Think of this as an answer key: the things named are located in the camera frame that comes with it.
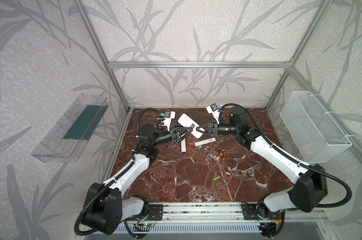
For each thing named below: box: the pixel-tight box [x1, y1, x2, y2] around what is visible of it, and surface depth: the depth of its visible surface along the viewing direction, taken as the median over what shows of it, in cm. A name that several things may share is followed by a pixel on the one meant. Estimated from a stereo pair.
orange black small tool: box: [217, 147, 226, 161], surface depth 95 cm
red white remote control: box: [177, 113, 205, 139], surface depth 70 cm
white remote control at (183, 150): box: [181, 138, 187, 154], surface depth 98 cm
